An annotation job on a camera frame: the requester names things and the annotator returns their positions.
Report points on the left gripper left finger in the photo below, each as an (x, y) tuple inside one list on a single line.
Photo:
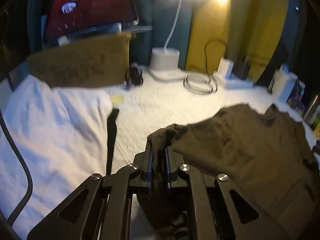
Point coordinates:
[(100, 208)]

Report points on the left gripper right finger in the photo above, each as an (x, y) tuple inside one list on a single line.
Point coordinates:
[(216, 207)]

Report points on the olive brown t-shirt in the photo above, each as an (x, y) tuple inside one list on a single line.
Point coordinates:
[(266, 155)]

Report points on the white folded cloth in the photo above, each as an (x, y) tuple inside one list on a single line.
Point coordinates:
[(61, 134)]

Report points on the small yellow round object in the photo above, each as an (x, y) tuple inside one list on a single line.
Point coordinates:
[(117, 99)]

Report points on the white power strip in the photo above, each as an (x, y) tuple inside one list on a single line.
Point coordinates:
[(232, 82)]

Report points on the steel thermos tumbler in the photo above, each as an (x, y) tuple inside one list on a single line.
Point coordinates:
[(311, 112)]

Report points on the purple plush toy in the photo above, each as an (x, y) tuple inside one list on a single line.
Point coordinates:
[(295, 97)]

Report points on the white charger adapter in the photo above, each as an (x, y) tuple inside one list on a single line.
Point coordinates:
[(225, 68)]

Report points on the white plastic basket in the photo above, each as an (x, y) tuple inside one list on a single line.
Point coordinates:
[(283, 83)]

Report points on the black charger adapter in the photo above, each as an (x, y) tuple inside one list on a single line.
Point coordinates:
[(241, 68)]

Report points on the brown cardboard box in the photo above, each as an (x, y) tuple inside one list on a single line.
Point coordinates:
[(93, 62)]

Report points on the white desk lamp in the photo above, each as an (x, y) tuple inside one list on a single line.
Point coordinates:
[(164, 60)]

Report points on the yellow curtain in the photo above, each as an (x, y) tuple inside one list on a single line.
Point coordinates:
[(250, 29)]

